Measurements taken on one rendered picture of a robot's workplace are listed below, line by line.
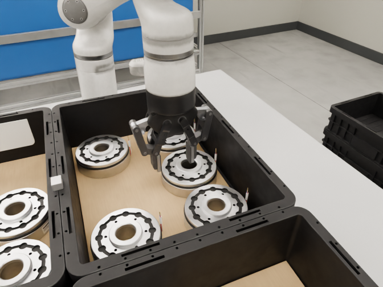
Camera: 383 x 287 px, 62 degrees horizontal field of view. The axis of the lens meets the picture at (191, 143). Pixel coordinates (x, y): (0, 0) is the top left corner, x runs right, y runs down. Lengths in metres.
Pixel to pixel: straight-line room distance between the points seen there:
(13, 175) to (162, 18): 0.44
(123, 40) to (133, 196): 1.97
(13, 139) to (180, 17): 0.43
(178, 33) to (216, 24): 3.37
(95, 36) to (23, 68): 1.66
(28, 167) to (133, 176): 0.21
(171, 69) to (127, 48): 2.07
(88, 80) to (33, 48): 1.60
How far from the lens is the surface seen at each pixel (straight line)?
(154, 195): 0.58
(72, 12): 0.76
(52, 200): 0.47
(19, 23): 2.36
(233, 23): 3.91
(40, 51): 2.41
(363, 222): 0.80
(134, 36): 2.49
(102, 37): 0.82
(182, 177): 0.57
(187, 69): 0.44
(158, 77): 0.44
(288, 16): 4.37
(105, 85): 0.83
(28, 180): 0.68
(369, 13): 3.82
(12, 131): 0.70
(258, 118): 1.05
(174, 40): 0.42
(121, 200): 0.58
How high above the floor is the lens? 1.24
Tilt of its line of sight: 37 degrees down
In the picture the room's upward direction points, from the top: straight up
